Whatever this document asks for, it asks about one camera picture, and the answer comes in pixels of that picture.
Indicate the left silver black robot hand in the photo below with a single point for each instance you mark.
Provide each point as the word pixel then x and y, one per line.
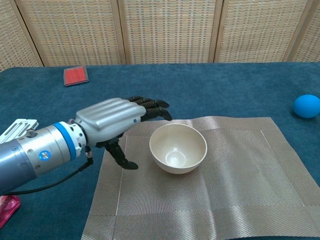
pixel 110 117

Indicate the beige bowl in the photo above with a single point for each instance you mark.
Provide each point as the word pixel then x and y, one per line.
pixel 177 147

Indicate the beige woven placemat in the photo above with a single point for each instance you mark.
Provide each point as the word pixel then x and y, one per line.
pixel 237 180

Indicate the red flat card case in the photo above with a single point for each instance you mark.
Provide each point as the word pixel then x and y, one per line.
pixel 75 75

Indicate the blue table cloth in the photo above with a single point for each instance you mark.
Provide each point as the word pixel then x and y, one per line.
pixel 200 87

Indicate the white folding stand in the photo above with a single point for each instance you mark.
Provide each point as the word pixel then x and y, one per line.
pixel 15 128

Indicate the bamboo folding screen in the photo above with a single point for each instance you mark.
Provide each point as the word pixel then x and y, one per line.
pixel 162 30

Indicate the red drink pouch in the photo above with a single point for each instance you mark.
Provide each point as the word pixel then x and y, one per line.
pixel 8 207

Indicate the blue ball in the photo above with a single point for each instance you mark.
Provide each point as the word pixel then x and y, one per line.
pixel 306 106

